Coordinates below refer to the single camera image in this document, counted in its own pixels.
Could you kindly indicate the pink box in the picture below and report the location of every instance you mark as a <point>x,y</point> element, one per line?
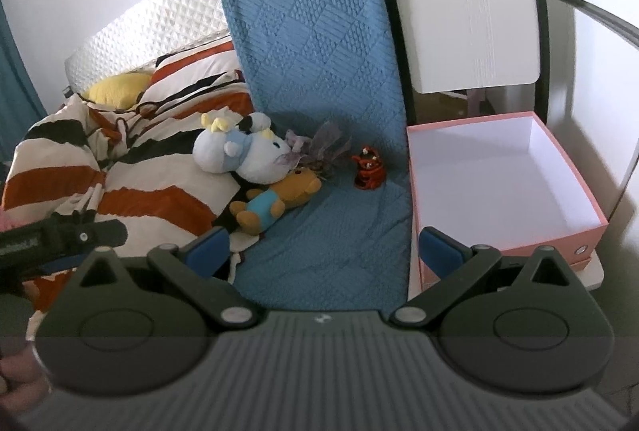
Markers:
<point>499,171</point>

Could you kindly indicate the yellow pillow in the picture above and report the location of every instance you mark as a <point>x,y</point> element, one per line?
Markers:
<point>117,89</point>

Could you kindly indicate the white quilted pillow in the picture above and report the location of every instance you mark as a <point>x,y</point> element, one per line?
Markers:
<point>164,21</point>

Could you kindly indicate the panda plush toy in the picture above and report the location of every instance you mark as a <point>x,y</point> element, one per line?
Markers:
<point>264,152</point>

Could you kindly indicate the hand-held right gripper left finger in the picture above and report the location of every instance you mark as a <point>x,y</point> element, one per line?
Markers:
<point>209,247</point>

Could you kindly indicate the person's left hand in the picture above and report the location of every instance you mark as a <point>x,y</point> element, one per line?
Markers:
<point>20,381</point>

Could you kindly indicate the brown bear plush toy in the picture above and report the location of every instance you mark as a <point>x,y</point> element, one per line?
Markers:
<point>287,196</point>

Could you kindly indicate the red tiger figurine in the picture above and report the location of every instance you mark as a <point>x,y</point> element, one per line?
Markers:
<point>368,166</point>

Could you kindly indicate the white and blue plush toy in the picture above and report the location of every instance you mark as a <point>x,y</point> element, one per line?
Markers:
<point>214,151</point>

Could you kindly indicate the orange black striped duvet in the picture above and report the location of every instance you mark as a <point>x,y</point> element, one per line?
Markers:
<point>140,171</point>

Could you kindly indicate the teal curtain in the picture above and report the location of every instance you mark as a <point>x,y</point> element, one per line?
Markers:
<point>15,86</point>

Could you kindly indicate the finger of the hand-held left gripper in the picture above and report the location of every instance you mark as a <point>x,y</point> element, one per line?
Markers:
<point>75,236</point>

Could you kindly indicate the grey purple plush toy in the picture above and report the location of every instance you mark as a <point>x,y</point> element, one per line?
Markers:
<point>327,146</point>

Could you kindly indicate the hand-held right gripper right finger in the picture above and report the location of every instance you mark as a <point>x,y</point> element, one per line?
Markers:
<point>439,252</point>

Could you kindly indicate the white chair with black frame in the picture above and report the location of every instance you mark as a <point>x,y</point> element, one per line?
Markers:
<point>469,11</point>

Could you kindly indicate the black curved hoop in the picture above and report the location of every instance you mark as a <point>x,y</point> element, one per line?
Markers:
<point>589,4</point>

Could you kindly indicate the blue quilted blanket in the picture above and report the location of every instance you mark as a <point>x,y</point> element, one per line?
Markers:
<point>319,61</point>

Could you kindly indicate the orange black striped pillow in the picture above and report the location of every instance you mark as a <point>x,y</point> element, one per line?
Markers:
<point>199,61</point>

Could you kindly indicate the white stool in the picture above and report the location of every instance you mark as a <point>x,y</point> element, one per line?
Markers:
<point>591,273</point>

